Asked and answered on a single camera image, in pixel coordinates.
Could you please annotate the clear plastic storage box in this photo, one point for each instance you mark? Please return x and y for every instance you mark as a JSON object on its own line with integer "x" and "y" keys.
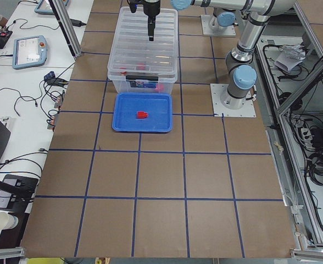
{"x": 142, "y": 79}

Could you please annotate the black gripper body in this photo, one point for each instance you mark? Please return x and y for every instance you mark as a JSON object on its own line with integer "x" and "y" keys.
{"x": 151, "y": 8}

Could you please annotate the blue plastic tray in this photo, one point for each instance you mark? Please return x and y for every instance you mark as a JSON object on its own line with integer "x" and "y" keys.
{"x": 158, "y": 106}

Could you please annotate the red blocks inside box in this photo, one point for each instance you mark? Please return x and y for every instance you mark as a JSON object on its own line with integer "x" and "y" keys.
{"x": 140, "y": 81}

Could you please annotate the white paper cup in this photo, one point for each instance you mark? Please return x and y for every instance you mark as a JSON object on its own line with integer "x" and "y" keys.
{"x": 8, "y": 221}

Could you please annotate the near blue teach pendant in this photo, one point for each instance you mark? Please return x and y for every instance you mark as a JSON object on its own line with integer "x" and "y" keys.
{"x": 29, "y": 52}

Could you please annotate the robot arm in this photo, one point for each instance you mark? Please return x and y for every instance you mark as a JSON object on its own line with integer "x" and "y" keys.
{"x": 223, "y": 18}
{"x": 242, "y": 75}

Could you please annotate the black power adapter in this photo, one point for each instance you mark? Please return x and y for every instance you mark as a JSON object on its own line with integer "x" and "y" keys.
{"x": 77, "y": 23}

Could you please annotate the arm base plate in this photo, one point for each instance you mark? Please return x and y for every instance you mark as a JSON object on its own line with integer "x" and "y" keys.
{"x": 210, "y": 27}
{"x": 242, "y": 107}

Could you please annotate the red block on tray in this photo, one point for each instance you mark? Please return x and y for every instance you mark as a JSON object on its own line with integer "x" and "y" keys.
{"x": 141, "y": 115}

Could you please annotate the clear plastic box lid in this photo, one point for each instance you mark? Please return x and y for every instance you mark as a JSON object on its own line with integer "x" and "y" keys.
{"x": 139, "y": 41}

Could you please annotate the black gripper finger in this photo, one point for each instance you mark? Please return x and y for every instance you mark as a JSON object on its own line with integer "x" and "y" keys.
{"x": 151, "y": 27}

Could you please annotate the far blue teach pendant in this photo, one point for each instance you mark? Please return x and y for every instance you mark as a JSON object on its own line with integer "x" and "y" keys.
{"x": 43, "y": 7}

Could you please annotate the blue teach pendant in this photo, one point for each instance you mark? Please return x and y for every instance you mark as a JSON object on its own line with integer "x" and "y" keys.
{"x": 29, "y": 52}
{"x": 43, "y": 7}

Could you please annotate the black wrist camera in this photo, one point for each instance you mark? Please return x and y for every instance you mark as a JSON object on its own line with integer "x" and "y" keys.
{"x": 133, "y": 4}

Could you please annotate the aluminium frame post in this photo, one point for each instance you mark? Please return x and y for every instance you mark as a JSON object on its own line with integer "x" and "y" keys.
{"x": 64, "y": 22}

